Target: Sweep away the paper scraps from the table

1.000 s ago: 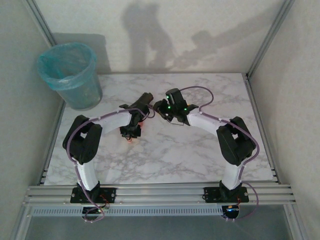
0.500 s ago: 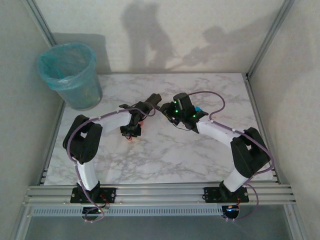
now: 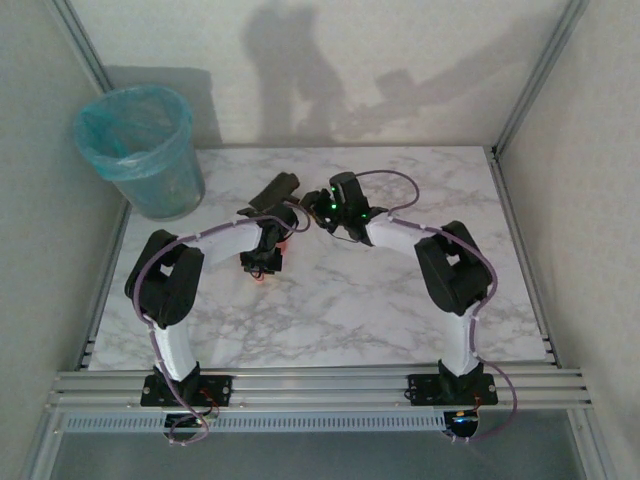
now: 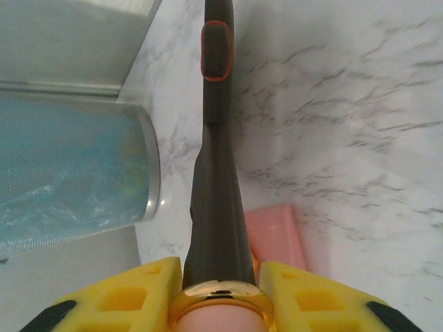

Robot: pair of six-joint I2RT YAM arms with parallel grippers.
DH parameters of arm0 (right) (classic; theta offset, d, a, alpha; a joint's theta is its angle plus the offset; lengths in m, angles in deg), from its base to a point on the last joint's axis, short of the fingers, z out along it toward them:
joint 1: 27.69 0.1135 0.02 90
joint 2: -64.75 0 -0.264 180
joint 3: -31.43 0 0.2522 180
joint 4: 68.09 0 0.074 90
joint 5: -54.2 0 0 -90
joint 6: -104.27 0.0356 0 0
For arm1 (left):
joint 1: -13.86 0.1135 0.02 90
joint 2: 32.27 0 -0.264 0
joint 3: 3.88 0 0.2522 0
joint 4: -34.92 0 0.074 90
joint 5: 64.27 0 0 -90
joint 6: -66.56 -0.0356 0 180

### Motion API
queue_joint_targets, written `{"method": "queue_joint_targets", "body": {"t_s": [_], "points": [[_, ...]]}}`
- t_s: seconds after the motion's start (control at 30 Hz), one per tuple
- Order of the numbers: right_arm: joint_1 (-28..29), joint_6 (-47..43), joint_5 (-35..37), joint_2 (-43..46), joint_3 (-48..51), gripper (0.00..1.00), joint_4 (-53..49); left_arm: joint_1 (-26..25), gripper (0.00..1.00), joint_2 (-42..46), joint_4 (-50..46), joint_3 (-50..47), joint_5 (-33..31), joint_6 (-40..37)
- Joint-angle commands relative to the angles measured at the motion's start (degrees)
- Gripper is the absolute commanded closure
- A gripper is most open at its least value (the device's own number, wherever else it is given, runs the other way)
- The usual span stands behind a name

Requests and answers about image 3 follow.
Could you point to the grey mesh trash bin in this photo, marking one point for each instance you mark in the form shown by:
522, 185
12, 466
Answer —
170, 200

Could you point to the aluminium frame post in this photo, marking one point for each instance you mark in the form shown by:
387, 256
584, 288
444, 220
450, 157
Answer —
82, 40
540, 70

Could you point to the dark brown hand brush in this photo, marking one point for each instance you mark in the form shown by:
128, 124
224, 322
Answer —
275, 192

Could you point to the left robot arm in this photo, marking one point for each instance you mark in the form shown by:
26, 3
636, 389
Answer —
165, 280

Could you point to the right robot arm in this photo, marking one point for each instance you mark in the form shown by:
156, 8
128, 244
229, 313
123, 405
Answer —
450, 270

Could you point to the controller board with LED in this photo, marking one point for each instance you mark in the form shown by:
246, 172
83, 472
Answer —
197, 421
462, 420

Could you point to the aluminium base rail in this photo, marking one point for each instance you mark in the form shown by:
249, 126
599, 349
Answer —
320, 387

